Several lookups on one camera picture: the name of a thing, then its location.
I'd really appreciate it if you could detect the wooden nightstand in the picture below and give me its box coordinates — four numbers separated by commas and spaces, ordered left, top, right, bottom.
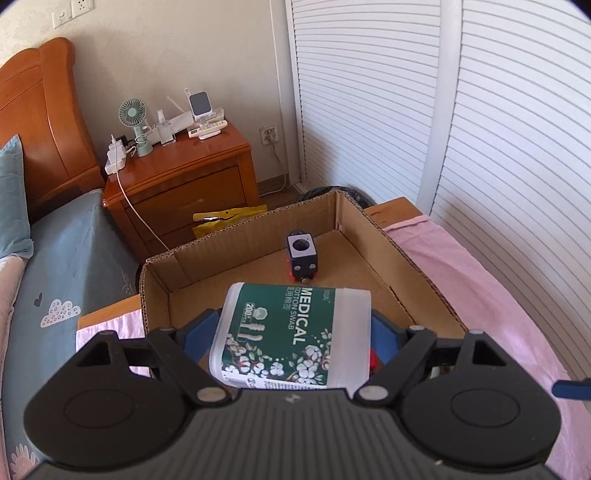
103, 125, 259, 261

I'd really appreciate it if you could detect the blue pillow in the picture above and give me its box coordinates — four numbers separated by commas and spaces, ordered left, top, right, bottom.
0, 135, 34, 259

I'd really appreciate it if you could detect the white box on nightstand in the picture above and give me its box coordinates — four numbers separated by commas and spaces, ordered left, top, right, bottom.
147, 111, 194, 144

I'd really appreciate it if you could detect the white power strip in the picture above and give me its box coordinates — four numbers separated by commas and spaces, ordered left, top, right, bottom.
104, 136, 130, 175

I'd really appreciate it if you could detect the white louvered door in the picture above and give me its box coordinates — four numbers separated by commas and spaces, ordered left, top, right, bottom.
286, 1, 590, 378

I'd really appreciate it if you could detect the wall socket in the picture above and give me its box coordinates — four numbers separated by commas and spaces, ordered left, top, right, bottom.
259, 125, 280, 146

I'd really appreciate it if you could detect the black toy train car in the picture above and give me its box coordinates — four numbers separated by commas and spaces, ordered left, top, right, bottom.
287, 230, 318, 283

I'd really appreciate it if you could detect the white charging cable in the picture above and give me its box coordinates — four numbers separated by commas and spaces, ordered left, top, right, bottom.
115, 170, 172, 252

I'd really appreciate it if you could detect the yellow bag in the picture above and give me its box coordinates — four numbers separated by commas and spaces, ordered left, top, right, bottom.
192, 205, 267, 238

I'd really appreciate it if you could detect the white cotton swab box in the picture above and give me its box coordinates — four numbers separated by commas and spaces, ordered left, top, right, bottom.
208, 282, 372, 394

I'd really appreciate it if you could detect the small screen device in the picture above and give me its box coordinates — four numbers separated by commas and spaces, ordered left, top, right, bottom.
184, 88, 213, 123

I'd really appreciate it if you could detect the wooden headboard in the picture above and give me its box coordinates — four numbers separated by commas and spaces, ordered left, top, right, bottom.
0, 37, 105, 223

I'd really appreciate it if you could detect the clear spray bottle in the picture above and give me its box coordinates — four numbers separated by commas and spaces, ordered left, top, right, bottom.
156, 110, 175, 145

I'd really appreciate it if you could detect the red toy locomotive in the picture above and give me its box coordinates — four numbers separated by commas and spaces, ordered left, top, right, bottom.
370, 349, 383, 375

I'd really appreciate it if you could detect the green desk fan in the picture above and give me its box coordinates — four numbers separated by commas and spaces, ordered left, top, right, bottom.
118, 98, 153, 157

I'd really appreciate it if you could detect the cardboard box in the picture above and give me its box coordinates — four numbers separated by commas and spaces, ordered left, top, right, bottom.
139, 192, 467, 338

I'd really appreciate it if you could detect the pink cloth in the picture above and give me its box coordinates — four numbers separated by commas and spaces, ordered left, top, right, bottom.
74, 214, 591, 480

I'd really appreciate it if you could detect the blue bed sheet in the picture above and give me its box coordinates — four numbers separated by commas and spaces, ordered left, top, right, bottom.
1, 190, 138, 479

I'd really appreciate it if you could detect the pink pillow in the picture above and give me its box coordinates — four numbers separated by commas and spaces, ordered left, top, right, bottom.
0, 255, 27, 365

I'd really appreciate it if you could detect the white remote control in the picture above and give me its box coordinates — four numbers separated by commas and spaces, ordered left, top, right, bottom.
187, 120, 228, 140

